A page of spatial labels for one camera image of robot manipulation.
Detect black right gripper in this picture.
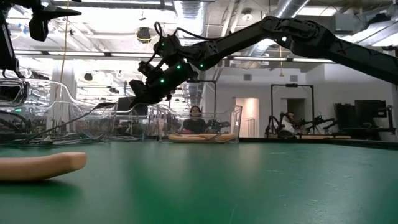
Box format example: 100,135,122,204
128,59,200,109

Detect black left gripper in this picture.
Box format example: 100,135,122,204
0,0,83,43

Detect clear plastic bin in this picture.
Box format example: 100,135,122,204
49,101,159,142
0,77,118,146
154,104,243,144

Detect black bar with light strips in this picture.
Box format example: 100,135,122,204
0,49,398,67

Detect person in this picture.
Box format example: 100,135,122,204
182,105,208,135
279,111,301,135

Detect green felt table mat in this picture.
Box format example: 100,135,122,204
0,138,398,224

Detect yellow hanging cable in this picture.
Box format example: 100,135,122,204
60,0,70,86

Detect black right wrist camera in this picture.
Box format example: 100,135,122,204
153,33,183,60

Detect black overhead camera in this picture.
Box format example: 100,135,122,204
136,26,153,44

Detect black rig frame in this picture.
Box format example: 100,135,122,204
270,83,315,138

